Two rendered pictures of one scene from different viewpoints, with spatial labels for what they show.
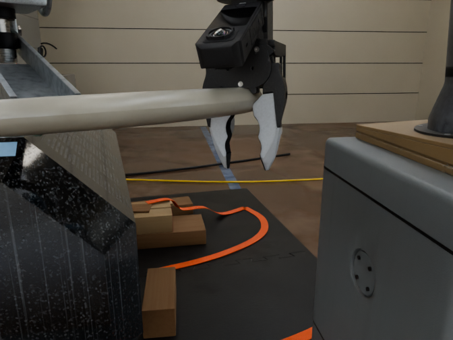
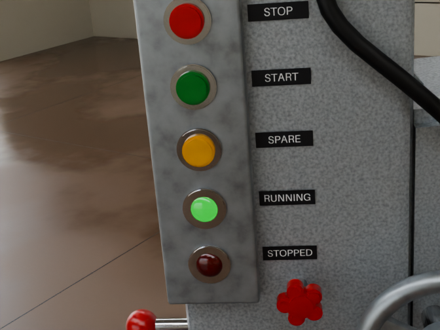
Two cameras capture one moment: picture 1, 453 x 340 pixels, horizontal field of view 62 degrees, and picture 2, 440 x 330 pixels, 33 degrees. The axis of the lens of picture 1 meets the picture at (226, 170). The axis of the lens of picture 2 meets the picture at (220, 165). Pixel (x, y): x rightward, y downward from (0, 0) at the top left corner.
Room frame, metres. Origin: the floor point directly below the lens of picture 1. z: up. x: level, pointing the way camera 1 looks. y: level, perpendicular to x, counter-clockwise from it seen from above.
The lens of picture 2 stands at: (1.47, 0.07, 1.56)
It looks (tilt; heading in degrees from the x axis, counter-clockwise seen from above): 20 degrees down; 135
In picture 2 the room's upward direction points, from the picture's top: 5 degrees counter-clockwise
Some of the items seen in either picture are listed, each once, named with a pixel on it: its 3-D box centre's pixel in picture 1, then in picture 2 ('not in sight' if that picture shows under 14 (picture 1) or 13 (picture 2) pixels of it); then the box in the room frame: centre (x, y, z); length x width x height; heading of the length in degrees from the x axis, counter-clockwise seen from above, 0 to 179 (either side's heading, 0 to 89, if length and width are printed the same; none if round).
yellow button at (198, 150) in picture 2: not in sight; (198, 150); (1.07, 0.45, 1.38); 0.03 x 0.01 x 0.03; 38
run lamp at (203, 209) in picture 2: not in sight; (204, 208); (1.07, 0.45, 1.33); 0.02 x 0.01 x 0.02; 38
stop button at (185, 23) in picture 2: not in sight; (186, 20); (1.07, 0.45, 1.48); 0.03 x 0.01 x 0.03; 38
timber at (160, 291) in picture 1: (160, 299); not in sight; (1.34, 0.27, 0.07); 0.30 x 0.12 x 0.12; 7
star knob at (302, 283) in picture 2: not in sight; (298, 293); (1.13, 0.50, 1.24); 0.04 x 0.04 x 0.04; 38
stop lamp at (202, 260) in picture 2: not in sight; (209, 264); (1.07, 0.45, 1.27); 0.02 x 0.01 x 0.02; 38
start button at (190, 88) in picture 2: not in sight; (193, 87); (1.07, 0.45, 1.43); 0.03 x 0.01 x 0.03; 38
